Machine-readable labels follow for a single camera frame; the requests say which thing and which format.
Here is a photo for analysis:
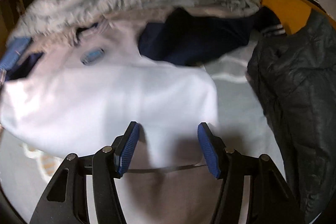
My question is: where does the white navy baseball jacket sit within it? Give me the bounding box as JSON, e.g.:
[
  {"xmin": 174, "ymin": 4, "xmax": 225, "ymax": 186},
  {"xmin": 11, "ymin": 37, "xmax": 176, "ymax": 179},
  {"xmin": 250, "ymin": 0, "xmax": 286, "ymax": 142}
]
[{"xmin": 0, "ymin": 7, "xmax": 287, "ymax": 224}]

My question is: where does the grey printed bed sheet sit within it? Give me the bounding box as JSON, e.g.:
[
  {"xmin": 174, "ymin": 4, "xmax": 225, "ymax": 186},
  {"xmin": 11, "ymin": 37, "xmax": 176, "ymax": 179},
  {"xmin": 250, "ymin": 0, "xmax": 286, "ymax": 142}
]
[{"xmin": 1, "ymin": 44, "xmax": 284, "ymax": 223}]

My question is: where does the black puffer jacket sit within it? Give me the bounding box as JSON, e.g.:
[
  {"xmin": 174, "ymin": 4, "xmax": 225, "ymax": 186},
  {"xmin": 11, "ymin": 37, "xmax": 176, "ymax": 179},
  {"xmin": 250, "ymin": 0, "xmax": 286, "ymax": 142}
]
[{"xmin": 247, "ymin": 11, "xmax": 335, "ymax": 223}]

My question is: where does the yellow plush pillow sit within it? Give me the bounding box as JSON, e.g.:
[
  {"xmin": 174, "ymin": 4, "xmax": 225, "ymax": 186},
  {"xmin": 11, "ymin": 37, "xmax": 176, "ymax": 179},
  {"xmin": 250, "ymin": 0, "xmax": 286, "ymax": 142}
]
[{"xmin": 261, "ymin": 0, "xmax": 312, "ymax": 35}]

